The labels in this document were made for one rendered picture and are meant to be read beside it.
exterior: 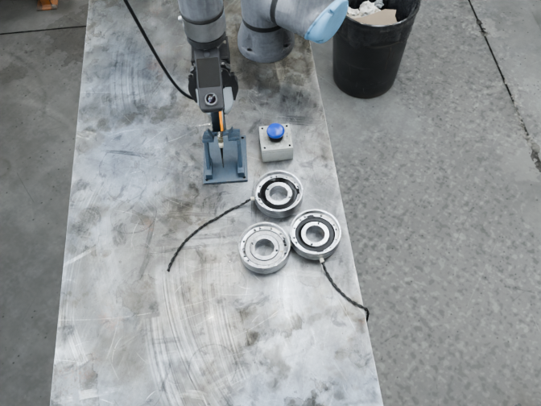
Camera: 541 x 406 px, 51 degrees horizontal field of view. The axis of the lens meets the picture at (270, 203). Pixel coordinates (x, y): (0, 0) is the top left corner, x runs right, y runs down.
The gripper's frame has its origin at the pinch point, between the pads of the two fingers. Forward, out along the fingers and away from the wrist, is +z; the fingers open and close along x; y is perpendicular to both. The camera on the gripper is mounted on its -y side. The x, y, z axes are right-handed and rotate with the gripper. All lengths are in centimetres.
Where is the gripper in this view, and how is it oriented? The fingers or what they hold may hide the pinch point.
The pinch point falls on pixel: (217, 113)
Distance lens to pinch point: 119.0
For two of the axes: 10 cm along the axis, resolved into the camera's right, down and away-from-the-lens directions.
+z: 0.3, 5.2, 8.5
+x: -10.0, 0.7, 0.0
